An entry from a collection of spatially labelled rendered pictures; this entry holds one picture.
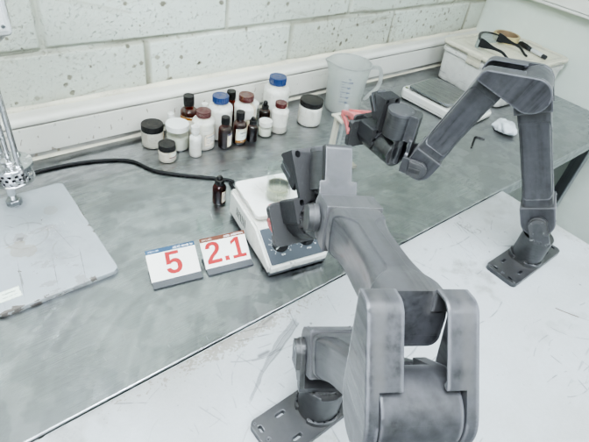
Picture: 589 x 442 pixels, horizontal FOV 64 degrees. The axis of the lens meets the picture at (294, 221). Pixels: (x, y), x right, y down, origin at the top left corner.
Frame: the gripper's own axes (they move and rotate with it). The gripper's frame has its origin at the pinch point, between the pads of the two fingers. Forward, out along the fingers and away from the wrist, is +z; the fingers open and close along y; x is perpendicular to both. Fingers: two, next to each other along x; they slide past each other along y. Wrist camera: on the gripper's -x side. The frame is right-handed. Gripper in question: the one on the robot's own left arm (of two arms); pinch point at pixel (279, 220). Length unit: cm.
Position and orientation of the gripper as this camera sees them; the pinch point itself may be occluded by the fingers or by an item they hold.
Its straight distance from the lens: 81.1
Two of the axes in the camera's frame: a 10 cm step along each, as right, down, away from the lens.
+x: 1.8, 9.8, 0.8
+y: -8.9, 2.0, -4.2
